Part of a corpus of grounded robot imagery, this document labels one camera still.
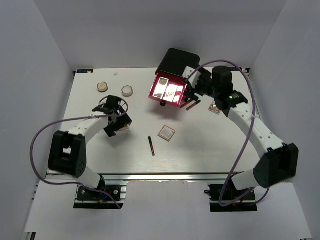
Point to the pink blush palette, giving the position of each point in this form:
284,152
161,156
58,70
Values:
170,93

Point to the square palette label side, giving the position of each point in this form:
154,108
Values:
166,133

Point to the multicolour small palette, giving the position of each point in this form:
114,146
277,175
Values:
213,108

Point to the left blue table sticker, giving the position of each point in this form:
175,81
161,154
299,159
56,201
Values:
84,71

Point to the black drawer cabinet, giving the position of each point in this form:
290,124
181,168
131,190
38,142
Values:
175,61

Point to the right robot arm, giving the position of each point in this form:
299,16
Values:
278,160

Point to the pink drawer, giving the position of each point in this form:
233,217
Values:
176,80

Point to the round gold powder compact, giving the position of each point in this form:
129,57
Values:
102,87

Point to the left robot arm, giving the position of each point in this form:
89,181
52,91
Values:
68,152

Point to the dark red lip gloss tube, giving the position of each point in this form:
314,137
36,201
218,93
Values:
151,146

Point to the right blue table sticker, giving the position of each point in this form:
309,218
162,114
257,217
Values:
234,69

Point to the blue table sticker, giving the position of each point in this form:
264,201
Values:
234,69
84,71

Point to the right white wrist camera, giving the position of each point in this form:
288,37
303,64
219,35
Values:
191,76

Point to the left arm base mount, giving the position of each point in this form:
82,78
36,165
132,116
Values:
111,197

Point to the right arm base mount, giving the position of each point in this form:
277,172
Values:
245,204

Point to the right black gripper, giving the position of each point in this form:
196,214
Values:
205,75

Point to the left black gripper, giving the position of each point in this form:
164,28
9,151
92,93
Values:
124,120

